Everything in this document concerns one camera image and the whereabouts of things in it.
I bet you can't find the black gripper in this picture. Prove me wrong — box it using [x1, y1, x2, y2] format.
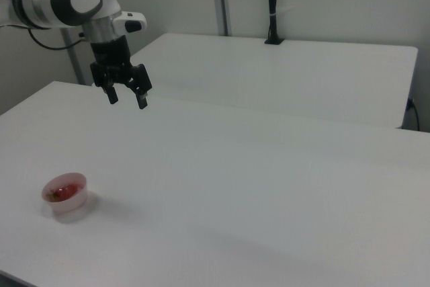
[89, 35, 153, 111]

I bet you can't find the red strawberry with green leaves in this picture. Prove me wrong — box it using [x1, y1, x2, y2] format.
[47, 182, 80, 203]

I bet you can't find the translucent pink plastic cup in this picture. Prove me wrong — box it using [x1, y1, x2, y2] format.
[41, 172, 90, 214]

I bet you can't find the grey metal partition post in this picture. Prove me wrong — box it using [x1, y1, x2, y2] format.
[59, 27, 85, 85]
[210, 0, 233, 36]

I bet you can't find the black cable on robot arm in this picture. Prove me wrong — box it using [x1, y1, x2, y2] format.
[28, 27, 90, 51]

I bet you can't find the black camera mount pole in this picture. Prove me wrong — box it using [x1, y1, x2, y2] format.
[265, 0, 280, 41]

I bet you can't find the black power cable at table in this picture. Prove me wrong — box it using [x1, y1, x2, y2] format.
[406, 97, 421, 131]

